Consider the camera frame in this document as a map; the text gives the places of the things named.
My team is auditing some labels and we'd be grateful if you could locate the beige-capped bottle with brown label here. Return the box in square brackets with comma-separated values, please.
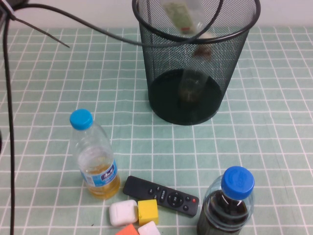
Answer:
[178, 31, 213, 102]

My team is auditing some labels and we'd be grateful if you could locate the white-capped clear bottle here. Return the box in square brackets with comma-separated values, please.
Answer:
[160, 0, 209, 35]

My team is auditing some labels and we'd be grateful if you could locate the black mesh wastebasket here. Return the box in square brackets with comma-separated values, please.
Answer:
[132, 0, 261, 126]

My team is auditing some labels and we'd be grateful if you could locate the black remote control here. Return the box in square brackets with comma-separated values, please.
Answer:
[122, 175, 200, 217]

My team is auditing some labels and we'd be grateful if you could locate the light-blue-capped bottle with yellow liquid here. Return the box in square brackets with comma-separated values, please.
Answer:
[69, 109, 121, 200]

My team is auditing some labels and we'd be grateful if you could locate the yellow cube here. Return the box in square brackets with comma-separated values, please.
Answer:
[137, 199, 159, 226]

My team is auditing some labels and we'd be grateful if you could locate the white earbud case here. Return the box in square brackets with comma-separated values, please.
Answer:
[109, 199, 139, 226]

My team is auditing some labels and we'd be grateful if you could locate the blue-capped bottle with dark liquid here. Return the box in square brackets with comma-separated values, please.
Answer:
[197, 165, 255, 235]

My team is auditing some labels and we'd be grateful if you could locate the green checkered tablecloth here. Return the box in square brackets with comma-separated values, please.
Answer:
[0, 25, 313, 235]

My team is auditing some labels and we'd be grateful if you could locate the small white block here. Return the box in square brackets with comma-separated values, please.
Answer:
[137, 220, 161, 235]

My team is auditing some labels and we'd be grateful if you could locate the orange block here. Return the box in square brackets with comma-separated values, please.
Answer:
[114, 223, 140, 235]

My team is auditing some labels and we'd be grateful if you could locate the black zip tie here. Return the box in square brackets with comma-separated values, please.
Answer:
[6, 8, 71, 49]

